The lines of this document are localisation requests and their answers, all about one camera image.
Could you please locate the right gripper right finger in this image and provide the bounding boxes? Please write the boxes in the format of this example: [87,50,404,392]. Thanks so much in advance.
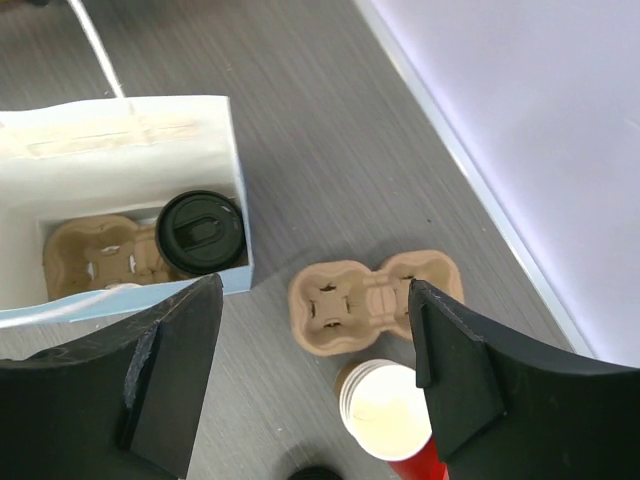
[408,280,639,479]

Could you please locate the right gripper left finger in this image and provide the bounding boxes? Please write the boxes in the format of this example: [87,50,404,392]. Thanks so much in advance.
[1,274,223,479]

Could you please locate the stack of paper cups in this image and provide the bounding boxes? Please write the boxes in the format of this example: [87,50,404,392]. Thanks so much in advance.
[334,359,432,462]

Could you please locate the brown pulp cup carrier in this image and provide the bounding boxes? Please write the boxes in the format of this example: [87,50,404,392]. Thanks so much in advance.
[43,215,177,300]

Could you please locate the black plastic cup lid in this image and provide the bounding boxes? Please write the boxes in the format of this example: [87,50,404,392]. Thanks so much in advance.
[155,190,246,276]

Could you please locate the white blue paper bag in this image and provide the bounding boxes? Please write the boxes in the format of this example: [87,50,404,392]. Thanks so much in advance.
[1,1,254,328]

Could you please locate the red straw holder cup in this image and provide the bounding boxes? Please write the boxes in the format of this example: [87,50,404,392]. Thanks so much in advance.
[389,437,448,480]

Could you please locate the stacked pulp cup carriers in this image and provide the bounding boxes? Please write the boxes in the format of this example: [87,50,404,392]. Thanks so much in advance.
[288,250,464,357]

